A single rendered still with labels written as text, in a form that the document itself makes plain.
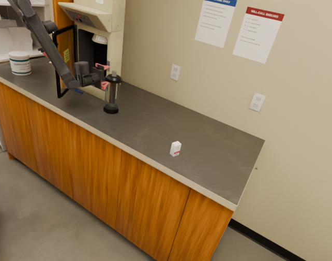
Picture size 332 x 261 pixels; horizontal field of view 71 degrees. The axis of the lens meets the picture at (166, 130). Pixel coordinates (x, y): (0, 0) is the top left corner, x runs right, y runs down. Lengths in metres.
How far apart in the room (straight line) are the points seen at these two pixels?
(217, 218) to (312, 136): 0.81
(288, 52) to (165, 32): 0.83
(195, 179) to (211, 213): 0.20
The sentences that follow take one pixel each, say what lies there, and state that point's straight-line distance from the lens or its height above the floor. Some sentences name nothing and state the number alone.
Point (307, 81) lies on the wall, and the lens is 1.59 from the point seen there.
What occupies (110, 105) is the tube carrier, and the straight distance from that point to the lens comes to 1.52.
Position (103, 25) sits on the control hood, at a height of 1.45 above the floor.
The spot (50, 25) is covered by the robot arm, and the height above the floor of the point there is 1.39.
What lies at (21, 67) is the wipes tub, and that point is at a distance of 2.09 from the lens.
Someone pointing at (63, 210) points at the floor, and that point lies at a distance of 2.20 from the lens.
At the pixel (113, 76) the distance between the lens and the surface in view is 1.48.
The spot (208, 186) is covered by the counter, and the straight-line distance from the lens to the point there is 1.15.
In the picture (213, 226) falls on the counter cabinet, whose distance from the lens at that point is 1.31.
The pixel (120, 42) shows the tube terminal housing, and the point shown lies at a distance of 1.61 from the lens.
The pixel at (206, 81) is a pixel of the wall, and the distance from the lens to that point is 1.71.
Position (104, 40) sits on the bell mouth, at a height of 1.34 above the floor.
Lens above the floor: 1.71
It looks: 32 degrees down
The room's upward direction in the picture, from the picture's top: 11 degrees clockwise
